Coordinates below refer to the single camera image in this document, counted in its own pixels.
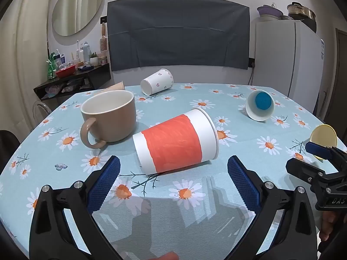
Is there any black chair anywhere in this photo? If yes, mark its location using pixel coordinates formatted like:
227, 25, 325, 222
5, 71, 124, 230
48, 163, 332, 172
0, 130, 21, 167

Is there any clear plastic chair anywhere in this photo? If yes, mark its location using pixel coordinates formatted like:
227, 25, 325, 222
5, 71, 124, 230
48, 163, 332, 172
33, 101, 52, 122

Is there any black power cable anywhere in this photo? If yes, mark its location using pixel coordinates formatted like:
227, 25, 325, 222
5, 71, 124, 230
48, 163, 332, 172
248, 62, 256, 85

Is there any orange banded paper cup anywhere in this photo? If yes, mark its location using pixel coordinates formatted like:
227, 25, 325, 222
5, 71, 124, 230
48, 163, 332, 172
133, 108, 219, 174

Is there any green bottle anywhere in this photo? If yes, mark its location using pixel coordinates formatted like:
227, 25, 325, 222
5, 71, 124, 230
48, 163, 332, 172
47, 53, 56, 80

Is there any red bowl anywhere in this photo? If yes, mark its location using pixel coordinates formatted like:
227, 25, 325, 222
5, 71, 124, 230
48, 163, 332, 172
55, 65, 76, 78

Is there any black side table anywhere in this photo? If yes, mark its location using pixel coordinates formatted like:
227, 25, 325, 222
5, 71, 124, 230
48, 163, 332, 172
33, 63, 111, 101

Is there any dark wooden door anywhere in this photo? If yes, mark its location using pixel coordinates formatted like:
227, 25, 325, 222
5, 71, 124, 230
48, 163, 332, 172
335, 28, 347, 130

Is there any brown ceramic mug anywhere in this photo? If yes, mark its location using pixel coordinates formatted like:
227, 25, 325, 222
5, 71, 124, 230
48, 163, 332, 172
80, 90, 137, 149

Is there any white cup with blue inside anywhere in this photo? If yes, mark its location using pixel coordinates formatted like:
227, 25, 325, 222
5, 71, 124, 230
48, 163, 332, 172
245, 89, 275, 122

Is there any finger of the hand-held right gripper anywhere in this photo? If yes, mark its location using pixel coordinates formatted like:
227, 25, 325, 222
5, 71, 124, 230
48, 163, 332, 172
305, 141, 347, 170
286, 158, 327, 189

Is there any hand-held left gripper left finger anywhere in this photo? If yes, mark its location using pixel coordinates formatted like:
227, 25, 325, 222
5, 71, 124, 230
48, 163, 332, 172
29, 156, 128, 260

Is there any purple plastic basin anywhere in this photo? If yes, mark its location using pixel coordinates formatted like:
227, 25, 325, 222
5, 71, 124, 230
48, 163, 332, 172
257, 5, 284, 22

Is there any wooden hairbrush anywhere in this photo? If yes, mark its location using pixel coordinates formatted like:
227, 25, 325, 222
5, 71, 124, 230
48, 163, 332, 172
100, 23, 107, 52

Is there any beige curtain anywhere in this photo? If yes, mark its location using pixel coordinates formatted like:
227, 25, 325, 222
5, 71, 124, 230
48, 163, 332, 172
0, 0, 56, 132

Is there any white heart print paper cup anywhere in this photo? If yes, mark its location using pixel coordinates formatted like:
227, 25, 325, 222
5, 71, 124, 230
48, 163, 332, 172
140, 68, 174, 96

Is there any yellow cup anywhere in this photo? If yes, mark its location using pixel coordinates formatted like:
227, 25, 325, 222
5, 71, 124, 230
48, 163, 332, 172
310, 125, 338, 161

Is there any blue daisy print tablecloth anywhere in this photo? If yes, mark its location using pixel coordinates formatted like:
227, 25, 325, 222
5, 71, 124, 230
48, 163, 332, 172
0, 83, 347, 260

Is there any grey cloth covered screen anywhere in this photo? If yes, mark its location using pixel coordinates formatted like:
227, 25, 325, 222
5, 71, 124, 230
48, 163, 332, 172
107, 0, 250, 71

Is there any white refrigerator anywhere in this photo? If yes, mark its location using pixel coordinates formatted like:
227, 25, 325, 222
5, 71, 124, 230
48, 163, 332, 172
255, 20, 325, 114

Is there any person's right hand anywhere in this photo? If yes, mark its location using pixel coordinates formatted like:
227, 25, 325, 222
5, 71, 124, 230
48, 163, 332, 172
318, 210, 344, 253

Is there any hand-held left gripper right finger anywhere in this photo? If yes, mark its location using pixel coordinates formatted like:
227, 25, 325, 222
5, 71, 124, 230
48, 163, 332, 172
227, 156, 318, 260

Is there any metal cooking pot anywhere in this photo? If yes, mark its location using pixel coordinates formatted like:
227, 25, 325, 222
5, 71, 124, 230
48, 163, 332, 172
287, 2, 316, 21

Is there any oval wall mirror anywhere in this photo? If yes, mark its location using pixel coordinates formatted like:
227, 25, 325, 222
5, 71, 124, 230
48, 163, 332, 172
51, 0, 105, 36

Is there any brown paper cup behind mug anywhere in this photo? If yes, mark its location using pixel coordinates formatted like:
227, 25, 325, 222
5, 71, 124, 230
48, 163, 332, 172
101, 81, 126, 93

